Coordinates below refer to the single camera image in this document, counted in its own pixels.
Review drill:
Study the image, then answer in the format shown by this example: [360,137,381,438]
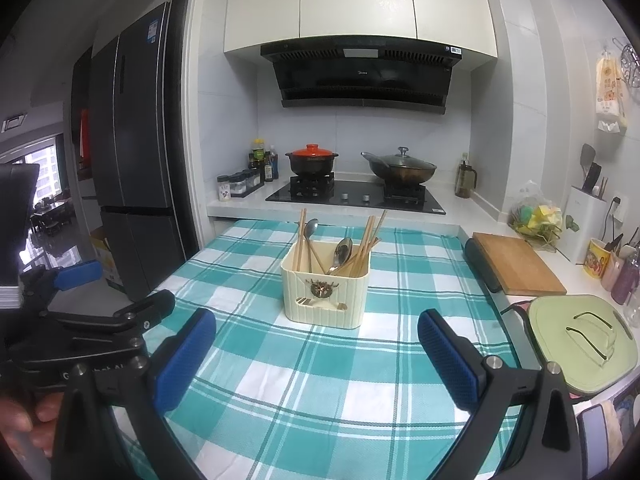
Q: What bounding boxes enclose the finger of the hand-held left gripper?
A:
[53,259,104,293]
[114,289,177,334]

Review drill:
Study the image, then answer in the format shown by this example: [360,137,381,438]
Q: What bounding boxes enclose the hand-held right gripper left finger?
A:
[50,307,218,480]

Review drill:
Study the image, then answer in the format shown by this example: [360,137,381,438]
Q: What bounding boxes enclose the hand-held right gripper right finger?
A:
[416,308,584,480]

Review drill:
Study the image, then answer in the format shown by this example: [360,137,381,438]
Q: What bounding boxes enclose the cream plastic utensil holder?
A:
[280,239,371,330]

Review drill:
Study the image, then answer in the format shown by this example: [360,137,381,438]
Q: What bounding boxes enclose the metal spoon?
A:
[327,237,355,276]
[303,218,320,274]

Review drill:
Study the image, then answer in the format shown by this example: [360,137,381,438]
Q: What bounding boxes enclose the person's left hand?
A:
[0,391,66,461]

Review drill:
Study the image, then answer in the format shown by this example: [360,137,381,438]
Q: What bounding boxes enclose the cardboard box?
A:
[89,227,126,289]

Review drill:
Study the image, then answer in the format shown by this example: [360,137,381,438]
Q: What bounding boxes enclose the dark dining table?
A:
[30,199,77,242]

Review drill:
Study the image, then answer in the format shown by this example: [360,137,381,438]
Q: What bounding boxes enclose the wooden cutting board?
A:
[472,232,569,297]

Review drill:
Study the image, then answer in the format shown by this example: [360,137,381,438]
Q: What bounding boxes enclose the teal checked tablecloth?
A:
[112,219,531,480]

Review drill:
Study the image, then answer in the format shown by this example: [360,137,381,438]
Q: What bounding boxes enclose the dark grey refrigerator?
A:
[90,0,189,304]

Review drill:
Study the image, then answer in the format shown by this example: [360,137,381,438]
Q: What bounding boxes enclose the red hanging cloth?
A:
[77,108,92,171]

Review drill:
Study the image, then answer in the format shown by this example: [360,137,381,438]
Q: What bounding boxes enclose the row of spice jars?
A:
[216,167,265,202]

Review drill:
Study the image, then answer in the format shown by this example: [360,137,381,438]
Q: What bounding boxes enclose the plastic bag of sponges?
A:
[507,182,565,251]

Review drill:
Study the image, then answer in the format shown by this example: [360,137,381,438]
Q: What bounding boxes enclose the yellow printed can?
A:
[582,237,612,279]

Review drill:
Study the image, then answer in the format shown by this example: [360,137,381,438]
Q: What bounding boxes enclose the brown water jug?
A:
[454,152,479,200]

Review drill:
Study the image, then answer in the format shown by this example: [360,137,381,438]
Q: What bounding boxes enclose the pink cup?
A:
[601,250,626,292]

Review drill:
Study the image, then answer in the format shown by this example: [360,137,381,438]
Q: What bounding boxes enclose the white knife holder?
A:
[563,185,609,264]

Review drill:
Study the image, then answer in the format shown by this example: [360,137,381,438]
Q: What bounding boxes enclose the black glass gas stove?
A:
[265,175,447,216]

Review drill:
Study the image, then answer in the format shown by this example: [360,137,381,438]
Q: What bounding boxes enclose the purple cup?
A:
[610,254,640,306]

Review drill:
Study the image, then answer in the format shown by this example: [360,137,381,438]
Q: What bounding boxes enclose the wok with glass lid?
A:
[361,146,438,186]

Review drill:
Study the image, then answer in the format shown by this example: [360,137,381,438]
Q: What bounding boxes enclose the black pot with red lid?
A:
[285,143,340,178]

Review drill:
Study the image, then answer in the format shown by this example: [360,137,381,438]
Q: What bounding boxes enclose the grey spatula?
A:
[579,143,597,186]

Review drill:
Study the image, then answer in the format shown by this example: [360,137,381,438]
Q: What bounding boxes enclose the black range hood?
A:
[260,35,463,116]

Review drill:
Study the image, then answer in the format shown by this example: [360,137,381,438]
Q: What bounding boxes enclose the hanging printed bag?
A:
[594,52,629,134]

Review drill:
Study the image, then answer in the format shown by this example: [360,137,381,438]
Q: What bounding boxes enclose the hanging metal steamer rack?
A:
[612,36,640,92]

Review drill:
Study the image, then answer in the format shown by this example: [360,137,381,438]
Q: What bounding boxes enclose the black door frame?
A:
[166,0,202,262]

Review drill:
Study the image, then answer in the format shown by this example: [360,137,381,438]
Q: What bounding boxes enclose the black knife handle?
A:
[581,162,603,194]

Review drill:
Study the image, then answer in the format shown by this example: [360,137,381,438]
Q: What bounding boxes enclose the white wall cabinet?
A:
[223,0,499,58]

